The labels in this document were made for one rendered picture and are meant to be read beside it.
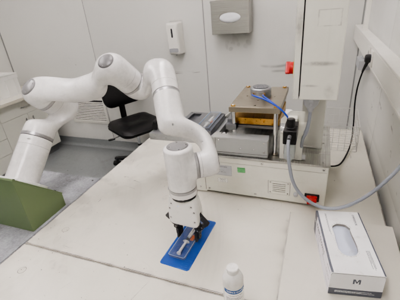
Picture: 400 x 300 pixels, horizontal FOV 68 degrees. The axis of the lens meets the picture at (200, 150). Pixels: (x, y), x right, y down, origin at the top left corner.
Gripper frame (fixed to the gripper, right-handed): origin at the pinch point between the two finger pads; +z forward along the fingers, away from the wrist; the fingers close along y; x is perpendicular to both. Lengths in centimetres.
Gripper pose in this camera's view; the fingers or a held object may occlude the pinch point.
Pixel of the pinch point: (188, 233)
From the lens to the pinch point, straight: 100.8
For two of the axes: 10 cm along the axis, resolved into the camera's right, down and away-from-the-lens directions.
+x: 4.1, -4.4, 8.0
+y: 9.1, 1.2, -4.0
